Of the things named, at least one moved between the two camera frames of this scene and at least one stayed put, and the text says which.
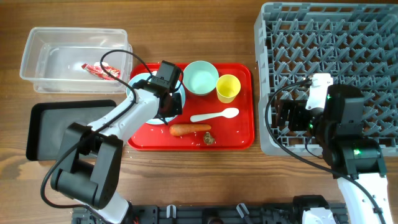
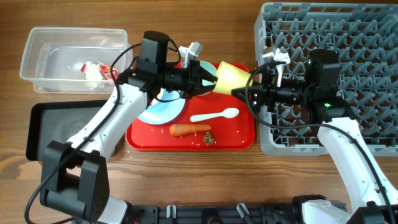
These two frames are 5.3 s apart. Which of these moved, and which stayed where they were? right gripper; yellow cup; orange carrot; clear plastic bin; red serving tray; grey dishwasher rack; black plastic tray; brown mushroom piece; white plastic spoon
Moved: right gripper; yellow cup; red serving tray
Stayed: orange carrot; white plastic spoon; grey dishwasher rack; clear plastic bin; black plastic tray; brown mushroom piece
